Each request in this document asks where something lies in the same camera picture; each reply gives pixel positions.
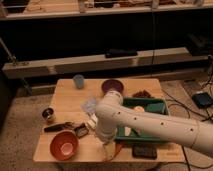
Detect brown dried food pile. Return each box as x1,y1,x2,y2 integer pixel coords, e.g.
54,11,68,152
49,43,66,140
132,90,152,98

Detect green plastic tray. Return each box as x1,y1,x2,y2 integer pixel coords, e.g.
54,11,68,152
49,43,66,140
114,96,171,145

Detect black object on shelf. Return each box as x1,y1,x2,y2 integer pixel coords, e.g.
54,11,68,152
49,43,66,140
105,49,137,58

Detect wooden low shelf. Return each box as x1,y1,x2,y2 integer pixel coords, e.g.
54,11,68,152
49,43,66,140
2,47,208,79

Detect light blue cup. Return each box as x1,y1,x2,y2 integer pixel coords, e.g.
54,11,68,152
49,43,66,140
73,74,84,89

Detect dark handled tool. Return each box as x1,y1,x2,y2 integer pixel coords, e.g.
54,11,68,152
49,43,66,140
44,122,74,132

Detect clear plastic bag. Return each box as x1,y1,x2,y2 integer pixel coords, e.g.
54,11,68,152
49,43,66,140
81,98,97,116

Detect black rectangular remote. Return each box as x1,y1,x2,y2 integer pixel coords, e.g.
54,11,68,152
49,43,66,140
132,144,157,159

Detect black power adapter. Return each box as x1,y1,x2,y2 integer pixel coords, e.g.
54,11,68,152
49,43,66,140
192,92,213,108

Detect black cable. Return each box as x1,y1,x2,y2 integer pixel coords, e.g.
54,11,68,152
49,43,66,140
161,87,213,124

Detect white cylindrical bottle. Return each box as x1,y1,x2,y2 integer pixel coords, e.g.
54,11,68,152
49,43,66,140
87,114,98,130

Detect small dark box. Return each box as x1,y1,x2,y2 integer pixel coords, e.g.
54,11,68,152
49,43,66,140
74,123,89,138

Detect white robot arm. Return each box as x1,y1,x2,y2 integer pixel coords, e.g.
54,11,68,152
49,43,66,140
95,90,213,158

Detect peach apple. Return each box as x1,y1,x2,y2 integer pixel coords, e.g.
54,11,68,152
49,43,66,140
133,106,145,112

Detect orange bowl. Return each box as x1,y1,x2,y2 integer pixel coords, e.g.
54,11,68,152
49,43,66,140
50,131,79,161

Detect purple bowl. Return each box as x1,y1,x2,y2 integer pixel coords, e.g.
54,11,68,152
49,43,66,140
101,79,124,94

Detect small metal cup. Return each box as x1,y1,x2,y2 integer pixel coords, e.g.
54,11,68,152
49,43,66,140
42,107,55,124

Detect dark green sponge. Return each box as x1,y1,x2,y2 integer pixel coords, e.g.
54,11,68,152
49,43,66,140
146,103,165,114

